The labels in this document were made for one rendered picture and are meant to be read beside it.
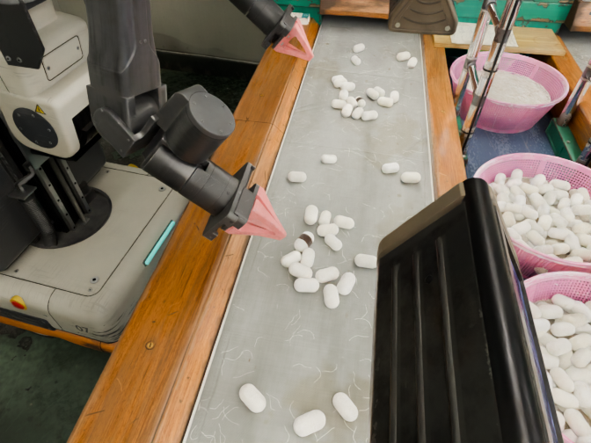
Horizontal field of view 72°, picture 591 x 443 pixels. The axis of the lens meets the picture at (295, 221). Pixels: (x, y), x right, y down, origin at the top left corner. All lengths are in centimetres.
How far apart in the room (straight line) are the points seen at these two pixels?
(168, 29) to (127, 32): 231
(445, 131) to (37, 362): 136
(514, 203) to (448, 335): 66
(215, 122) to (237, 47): 218
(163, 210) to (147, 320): 88
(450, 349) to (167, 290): 48
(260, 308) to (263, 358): 7
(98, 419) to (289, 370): 22
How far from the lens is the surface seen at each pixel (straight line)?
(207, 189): 51
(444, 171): 80
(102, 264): 134
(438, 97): 102
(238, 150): 81
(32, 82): 102
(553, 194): 87
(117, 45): 49
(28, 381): 157
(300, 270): 60
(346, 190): 76
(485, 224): 20
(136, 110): 52
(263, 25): 89
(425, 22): 56
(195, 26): 270
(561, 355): 67
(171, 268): 63
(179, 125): 47
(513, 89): 118
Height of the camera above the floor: 125
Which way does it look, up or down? 47 degrees down
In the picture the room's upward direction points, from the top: straight up
